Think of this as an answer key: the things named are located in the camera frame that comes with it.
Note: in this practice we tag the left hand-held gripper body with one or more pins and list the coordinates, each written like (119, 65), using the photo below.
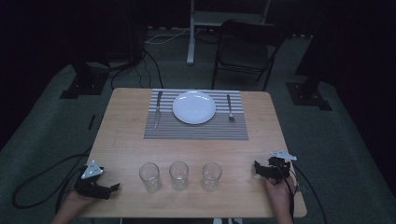
(90, 183)

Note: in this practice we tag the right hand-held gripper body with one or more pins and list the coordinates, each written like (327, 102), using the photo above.
(277, 166)

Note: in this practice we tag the person's right hand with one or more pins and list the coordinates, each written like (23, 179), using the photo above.
(279, 189)

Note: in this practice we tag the person's left hand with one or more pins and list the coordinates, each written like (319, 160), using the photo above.
(72, 200)

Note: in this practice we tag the clear drinking glass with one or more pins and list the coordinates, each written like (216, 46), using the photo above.
(211, 176)
(179, 175)
(150, 177)

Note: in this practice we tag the small black floor object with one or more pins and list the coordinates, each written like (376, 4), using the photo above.
(91, 122)

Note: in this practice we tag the silver fork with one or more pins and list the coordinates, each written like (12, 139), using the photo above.
(230, 109)

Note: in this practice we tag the grey striped placemat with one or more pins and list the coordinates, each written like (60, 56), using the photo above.
(196, 131)

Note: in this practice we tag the black stand base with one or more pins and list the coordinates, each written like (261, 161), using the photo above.
(308, 95)
(84, 84)

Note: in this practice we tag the silver table knife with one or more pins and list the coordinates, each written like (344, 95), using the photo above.
(157, 112)

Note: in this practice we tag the white round plate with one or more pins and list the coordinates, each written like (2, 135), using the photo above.
(194, 107)

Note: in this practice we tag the black folding chair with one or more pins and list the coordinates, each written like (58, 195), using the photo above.
(246, 51)

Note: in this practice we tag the white metal stand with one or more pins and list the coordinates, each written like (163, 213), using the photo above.
(199, 21)

